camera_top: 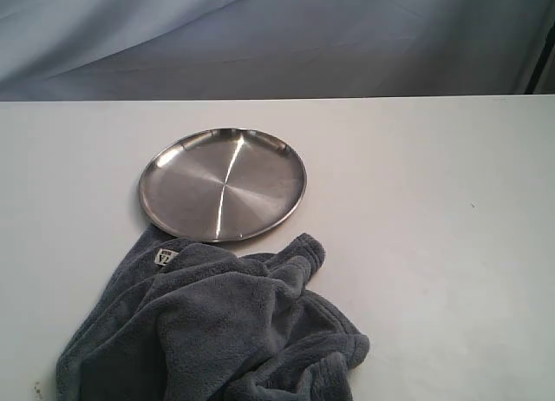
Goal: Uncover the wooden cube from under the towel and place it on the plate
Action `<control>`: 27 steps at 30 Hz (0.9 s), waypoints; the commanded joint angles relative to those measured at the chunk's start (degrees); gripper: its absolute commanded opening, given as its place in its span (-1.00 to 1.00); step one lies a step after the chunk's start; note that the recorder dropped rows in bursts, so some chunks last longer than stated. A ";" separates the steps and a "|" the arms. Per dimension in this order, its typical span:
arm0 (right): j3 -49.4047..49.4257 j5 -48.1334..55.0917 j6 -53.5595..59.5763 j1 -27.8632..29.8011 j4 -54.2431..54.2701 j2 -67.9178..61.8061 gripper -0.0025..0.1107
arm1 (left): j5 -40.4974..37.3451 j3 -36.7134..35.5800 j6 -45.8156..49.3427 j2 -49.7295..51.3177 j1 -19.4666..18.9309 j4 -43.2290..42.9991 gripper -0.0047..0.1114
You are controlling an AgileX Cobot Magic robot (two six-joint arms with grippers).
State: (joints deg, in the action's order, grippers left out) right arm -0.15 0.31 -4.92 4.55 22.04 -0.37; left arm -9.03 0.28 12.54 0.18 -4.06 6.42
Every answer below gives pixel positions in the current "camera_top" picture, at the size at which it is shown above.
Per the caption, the grey-blue fleece towel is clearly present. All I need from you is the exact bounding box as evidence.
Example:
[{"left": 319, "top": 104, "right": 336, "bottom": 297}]
[{"left": 55, "top": 227, "right": 370, "bottom": 400}]

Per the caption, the black stand pole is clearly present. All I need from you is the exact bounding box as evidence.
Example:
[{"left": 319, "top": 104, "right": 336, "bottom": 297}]
[{"left": 524, "top": 26, "right": 555, "bottom": 95}]

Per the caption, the blue-grey backdrop curtain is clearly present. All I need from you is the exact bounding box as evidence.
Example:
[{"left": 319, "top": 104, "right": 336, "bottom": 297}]
[{"left": 1, "top": 0, "right": 554, "bottom": 101}]

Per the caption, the round stainless steel plate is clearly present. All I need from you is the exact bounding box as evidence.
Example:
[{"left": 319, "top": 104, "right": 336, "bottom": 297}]
[{"left": 138, "top": 128, "right": 307, "bottom": 243}]

